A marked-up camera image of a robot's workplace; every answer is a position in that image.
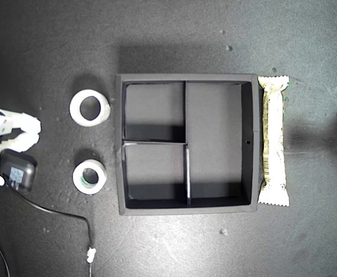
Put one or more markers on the large white tape roll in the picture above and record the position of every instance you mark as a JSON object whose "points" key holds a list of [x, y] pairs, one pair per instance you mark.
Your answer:
{"points": [[76, 114]]}

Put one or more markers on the small white tape roll green core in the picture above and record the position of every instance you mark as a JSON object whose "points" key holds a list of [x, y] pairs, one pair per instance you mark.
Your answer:
{"points": [[79, 184]]}

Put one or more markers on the snack bar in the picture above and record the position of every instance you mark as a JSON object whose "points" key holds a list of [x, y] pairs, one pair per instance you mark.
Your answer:
{"points": [[273, 138]]}

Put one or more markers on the black tray with wells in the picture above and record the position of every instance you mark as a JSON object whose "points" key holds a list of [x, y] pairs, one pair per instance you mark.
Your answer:
{"points": [[214, 138]]}

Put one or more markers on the small black camera box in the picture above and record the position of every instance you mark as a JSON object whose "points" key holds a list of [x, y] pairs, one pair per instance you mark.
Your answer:
{"points": [[18, 170]]}

